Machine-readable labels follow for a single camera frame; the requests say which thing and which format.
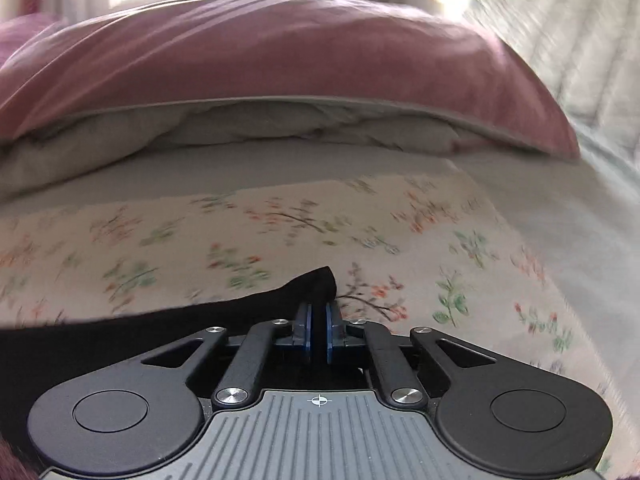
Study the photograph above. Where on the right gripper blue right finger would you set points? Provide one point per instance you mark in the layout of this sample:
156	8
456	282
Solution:
365	355

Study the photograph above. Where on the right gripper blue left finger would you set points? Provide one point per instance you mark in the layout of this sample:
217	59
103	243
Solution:
246	376

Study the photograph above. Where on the black pants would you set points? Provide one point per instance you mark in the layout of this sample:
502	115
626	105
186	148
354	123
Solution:
38	358

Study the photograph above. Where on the floral bed sheet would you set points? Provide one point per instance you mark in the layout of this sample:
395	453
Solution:
511	389

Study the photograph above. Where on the pink and grey duvet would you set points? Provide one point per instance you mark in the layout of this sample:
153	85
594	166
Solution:
79	97

